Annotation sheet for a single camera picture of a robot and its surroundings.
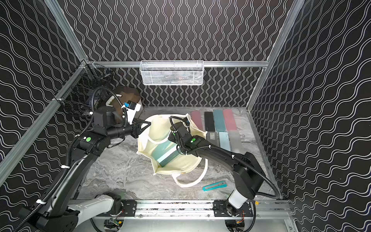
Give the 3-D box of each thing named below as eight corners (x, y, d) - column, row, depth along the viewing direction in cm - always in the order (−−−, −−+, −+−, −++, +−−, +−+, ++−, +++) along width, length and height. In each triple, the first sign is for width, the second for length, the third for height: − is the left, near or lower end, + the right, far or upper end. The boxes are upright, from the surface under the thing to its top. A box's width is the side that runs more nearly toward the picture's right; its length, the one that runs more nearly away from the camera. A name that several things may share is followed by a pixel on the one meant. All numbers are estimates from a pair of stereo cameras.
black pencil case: (205, 131, 109) (205, 128, 107) (203, 113, 121) (204, 110, 118) (214, 131, 109) (215, 128, 107) (212, 113, 121) (212, 110, 118)
